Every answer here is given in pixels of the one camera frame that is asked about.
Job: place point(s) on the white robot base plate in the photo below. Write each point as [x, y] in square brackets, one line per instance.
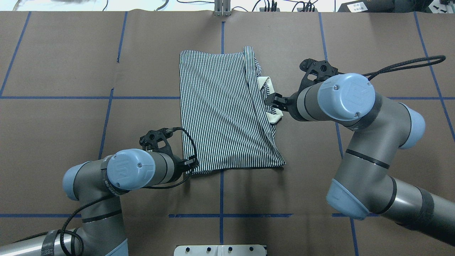
[221, 250]

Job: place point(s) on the black power box with label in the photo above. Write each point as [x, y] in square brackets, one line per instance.
[378, 6]

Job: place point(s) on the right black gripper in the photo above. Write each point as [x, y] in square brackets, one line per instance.
[289, 102]

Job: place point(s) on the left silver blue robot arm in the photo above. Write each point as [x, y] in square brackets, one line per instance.
[167, 158]

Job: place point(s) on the aluminium frame post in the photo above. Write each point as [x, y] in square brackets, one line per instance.
[222, 8]

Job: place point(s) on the navy white striped polo shirt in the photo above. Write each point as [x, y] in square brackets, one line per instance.
[223, 109]

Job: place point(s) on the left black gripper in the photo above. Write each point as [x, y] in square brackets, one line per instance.
[179, 168]

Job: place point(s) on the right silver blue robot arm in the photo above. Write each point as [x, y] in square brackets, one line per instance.
[381, 126]

